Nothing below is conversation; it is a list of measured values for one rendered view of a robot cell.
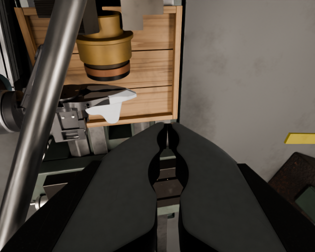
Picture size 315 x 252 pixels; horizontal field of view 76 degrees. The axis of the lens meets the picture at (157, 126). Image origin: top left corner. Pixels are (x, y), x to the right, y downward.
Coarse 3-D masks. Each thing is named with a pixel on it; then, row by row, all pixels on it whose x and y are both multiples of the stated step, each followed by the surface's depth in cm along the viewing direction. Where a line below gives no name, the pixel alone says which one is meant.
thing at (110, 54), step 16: (112, 16) 28; (112, 32) 29; (128, 32) 32; (80, 48) 30; (96, 48) 29; (112, 48) 29; (128, 48) 31; (96, 64) 30; (112, 64) 31; (128, 64) 33; (96, 80) 32; (112, 80) 32
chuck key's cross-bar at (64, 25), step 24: (72, 0) 9; (48, 24) 9; (72, 24) 9; (48, 48) 9; (72, 48) 9; (48, 72) 9; (48, 96) 9; (24, 120) 9; (48, 120) 9; (24, 144) 9; (24, 168) 9; (24, 192) 10; (0, 216) 9; (24, 216) 10; (0, 240) 10
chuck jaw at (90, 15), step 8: (40, 0) 22; (48, 0) 22; (88, 0) 25; (40, 8) 23; (48, 8) 22; (88, 8) 25; (40, 16) 23; (48, 16) 23; (88, 16) 25; (96, 16) 27; (80, 24) 25; (88, 24) 26; (96, 24) 27; (80, 32) 26; (88, 32) 26; (96, 32) 27
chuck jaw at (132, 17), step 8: (120, 0) 28; (128, 0) 28; (136, 0) 28; (144, 0) 28; (152, 0) 28; (160, 0) 28; (128, 8) 28; (136, 8) 29; (144, 8) 29; (152, 8) 29; (160, 8) 29; (128, 16) 29; (136, 16) 29; (128, 24) 29; (136, 24) 30
